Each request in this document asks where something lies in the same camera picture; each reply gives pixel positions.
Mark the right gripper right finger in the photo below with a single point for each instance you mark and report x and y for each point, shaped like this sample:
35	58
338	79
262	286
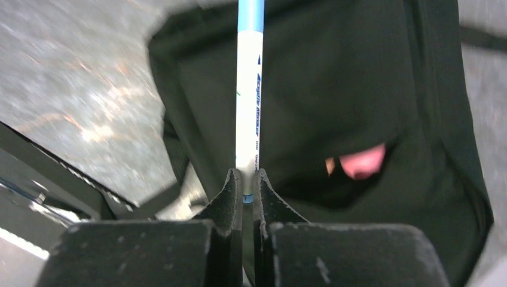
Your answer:
290	251

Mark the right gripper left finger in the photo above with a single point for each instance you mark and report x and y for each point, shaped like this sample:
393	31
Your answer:
204	251

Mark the pink lid marker case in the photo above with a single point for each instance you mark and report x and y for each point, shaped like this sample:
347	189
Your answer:
360	165

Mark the black student backpack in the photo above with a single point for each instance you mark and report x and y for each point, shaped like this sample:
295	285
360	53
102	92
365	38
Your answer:
339	77

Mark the blue white marker pen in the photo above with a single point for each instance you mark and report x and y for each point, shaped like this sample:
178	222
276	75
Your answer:
250	36

